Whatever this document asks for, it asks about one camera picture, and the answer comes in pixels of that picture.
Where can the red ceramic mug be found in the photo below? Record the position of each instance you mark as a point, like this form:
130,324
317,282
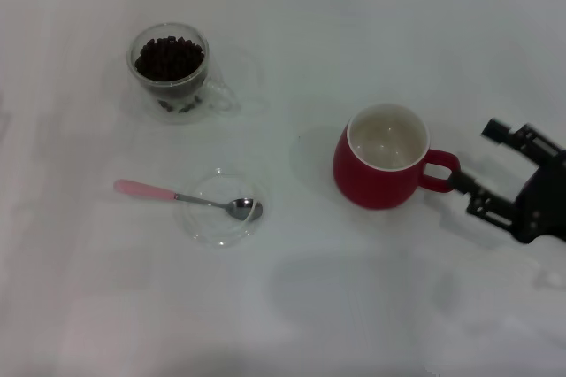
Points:
371,186

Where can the clear glass saucer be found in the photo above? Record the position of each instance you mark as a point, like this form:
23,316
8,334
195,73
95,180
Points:
208,231

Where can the double-walled glass cup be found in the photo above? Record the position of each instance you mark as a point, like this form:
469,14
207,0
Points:
177,102

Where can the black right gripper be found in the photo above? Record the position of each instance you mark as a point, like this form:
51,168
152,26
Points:
544,204

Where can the coffee beans pile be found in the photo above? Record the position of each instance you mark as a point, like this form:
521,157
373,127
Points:
170,60

